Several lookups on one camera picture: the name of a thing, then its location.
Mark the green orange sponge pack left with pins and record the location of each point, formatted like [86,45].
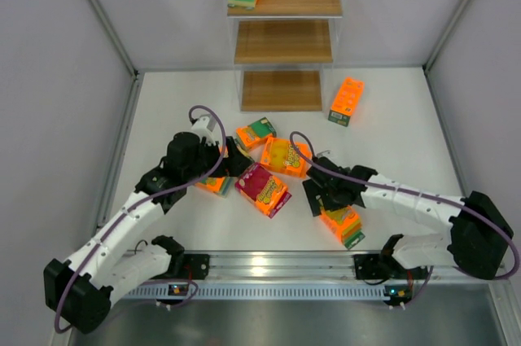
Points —
[219,186]

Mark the orange sponge box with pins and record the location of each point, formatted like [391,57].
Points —
[345,102]

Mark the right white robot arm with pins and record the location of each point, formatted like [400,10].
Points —
[467,233]

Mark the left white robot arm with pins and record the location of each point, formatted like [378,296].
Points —
[82,289]

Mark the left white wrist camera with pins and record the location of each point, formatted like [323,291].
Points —
[203,128]

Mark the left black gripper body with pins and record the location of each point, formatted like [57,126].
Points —
[227,159]

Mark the clear acrylic shelf unit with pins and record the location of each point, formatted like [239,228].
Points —
[336,26]

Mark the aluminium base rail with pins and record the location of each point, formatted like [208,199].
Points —
[292,276]

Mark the orange yellow sponge pack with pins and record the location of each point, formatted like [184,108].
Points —
[240,149]

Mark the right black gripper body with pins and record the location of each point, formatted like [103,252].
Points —
[316,190]

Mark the small green orange sponge pack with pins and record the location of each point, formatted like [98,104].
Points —
[255,134]

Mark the pink Scrub Mommy box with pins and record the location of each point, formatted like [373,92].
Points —
[265,191]

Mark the orange Scrub Daddy box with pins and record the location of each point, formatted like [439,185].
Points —
[280,156]

